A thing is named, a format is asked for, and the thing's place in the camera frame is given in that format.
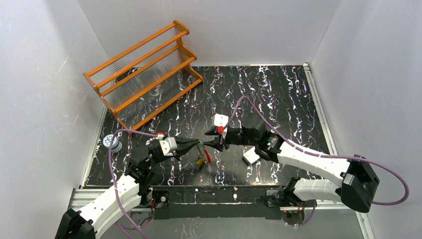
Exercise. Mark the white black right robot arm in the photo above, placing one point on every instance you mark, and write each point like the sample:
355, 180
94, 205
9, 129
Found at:
351, 182

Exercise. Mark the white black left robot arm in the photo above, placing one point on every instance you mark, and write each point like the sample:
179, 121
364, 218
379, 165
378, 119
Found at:
93, 219

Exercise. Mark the white blue tape roll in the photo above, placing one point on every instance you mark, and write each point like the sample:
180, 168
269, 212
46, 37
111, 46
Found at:
111, 143

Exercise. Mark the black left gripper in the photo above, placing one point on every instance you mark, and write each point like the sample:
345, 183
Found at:
177, 147

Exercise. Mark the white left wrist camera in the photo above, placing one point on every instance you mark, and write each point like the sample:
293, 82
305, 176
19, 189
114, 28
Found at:
168, 146

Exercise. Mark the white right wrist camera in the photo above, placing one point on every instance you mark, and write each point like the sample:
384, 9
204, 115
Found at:
220, 121

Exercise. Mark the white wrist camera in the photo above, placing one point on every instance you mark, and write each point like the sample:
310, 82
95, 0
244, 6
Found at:
168, 146
220, 121

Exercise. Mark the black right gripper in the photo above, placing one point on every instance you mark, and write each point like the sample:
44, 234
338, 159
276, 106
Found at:
223, 140

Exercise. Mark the white card box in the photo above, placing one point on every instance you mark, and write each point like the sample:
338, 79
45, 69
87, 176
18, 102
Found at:
250, 157

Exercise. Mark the orange wooden shelf rack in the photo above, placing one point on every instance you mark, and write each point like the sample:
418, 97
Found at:
143, 80

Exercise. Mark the aluminium front rail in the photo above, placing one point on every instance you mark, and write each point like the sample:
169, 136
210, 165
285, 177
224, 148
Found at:
190, 195

